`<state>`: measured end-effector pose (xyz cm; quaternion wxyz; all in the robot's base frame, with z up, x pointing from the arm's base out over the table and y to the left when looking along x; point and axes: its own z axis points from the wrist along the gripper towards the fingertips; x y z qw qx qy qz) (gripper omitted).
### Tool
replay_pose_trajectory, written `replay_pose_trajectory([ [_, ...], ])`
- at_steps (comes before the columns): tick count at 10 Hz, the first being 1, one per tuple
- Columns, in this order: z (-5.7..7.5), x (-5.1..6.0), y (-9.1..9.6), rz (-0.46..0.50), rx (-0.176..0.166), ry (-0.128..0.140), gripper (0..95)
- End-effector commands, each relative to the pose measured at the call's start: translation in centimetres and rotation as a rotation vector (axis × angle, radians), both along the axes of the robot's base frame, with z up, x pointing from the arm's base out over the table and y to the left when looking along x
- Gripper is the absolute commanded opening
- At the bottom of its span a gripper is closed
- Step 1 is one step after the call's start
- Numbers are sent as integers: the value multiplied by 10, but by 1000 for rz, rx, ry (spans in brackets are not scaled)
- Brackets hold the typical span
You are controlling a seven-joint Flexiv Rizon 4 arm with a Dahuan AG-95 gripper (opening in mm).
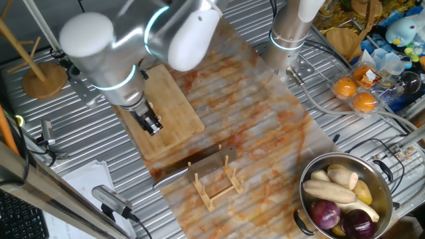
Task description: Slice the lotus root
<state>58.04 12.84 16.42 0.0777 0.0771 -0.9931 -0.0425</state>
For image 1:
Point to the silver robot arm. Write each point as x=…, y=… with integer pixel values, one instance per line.
x=109, y=49

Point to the orange marble pattern mat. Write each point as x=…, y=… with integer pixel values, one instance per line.
x=259, y=126

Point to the pale curved root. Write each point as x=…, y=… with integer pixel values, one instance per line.
x=363, y=209

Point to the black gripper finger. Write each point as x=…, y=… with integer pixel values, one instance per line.
x=148, y=131

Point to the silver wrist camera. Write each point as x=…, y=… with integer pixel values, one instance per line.
x=156, y=127

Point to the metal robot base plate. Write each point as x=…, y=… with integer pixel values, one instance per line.
x=303, y=68

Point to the white paper stack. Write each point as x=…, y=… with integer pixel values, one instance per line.
x=86, y=179

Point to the orange pole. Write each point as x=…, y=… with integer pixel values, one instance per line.
x=6, y=132

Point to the aluminium frame bar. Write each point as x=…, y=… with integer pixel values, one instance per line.
x=50, y=196

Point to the steel pot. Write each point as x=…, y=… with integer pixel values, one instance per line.
x=378, y=176

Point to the orange fruit with label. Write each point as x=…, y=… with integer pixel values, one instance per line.
x=360, y=72

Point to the black keyboard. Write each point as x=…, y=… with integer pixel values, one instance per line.
x=20, y=219

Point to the black clamp mounted camera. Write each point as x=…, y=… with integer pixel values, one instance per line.
x=46, y=132

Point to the wooden mug tree stand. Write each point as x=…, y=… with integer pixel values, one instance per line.
x=44, y=81

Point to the dark glass bowl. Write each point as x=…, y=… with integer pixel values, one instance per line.
x=410, y=83

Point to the thick short lotus root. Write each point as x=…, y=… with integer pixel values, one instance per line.
x=343, y=176

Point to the steel cleaver knife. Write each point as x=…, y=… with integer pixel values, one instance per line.
x=212, y=162

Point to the small yellow potato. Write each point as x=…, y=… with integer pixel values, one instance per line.
x=337, y=229

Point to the green yellow toy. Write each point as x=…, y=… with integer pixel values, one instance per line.
x=411, y=53

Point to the blue plush toy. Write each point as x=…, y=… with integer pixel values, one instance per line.
x=400, y=31

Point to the clear plastic cup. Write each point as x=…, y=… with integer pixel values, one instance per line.
x=391, y=64

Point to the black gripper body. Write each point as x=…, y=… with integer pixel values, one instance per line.
x=142, y=114

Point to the dark purple onion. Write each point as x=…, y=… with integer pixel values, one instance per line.
x=358, y=225

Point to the wooden knife rack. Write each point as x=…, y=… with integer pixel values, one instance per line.
x=204, y=196

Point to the white rod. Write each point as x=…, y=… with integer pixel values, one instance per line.
x=41, y=25

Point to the wooden cutting board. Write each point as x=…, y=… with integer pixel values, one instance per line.
x=176, y=116

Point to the small black plug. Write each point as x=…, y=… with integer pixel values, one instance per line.
x=336, y=138

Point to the long pale lotus root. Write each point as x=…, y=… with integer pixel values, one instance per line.
x=328, y=192

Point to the clear plastic fruit pack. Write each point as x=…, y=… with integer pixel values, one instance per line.
x=385, y=89

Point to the silver exterior camera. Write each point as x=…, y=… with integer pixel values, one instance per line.
x=109, y=199

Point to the round wooden stand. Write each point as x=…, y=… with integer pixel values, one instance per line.
x=343, y=43

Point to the small pale root piece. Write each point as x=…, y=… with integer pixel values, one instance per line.
x=319, y=176

